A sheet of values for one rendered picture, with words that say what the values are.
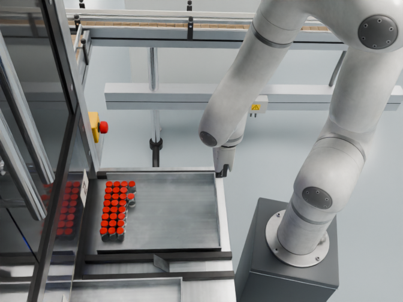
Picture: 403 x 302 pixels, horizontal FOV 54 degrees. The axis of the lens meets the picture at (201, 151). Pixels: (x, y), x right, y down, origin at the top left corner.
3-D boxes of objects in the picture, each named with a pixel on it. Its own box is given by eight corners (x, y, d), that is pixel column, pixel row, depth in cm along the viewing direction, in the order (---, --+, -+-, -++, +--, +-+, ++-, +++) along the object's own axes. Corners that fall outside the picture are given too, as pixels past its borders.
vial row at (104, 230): (101, 242, 111) (98, 233, 108) (107, 189, 123) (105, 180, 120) (108, 241, 112) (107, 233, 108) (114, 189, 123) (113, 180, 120)
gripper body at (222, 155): (211, 119, 107) (208, 146, 116) (214, 148, 101) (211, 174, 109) (238, 119, 108) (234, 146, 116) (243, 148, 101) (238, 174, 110)
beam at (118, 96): (107, 109, 209) (104, 92, 200) (108, 99, 214) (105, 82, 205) (396, 111, 222) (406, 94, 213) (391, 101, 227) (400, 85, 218)
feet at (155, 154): (149, 189, 230) (147, 174, 220) (151, 126, 262) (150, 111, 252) (162, 188, 231) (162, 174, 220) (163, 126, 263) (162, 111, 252)
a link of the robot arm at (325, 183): (342, 199, 106) (378, 139, 88) (318, 253, 95) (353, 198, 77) (300, 178, 110) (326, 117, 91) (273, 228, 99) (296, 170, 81)
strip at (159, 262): (153, 274, 107) (153, 265, 102) (154, 263, 108) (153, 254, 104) (205, 272, 108) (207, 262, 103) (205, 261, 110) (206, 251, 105)
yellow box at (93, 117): (75, 143, 124) (71, 127, 119) (78, 127, 129) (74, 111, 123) (99, 143, 125) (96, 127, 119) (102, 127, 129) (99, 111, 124)
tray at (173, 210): (98, 255, 109) (96, 250, 106) (107, 179, 126) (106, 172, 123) (220, 253, 112) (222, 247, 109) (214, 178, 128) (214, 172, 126)
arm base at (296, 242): (327, 217, 124) (348, 182, 110) (328, 274, 112) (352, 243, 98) (267, 205, 125) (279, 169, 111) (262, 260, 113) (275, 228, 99)
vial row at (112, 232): (109, 241, 112) (107, 233, 108) (114, 189, 123) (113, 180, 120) (117, 241, 112) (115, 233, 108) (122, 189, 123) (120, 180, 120)
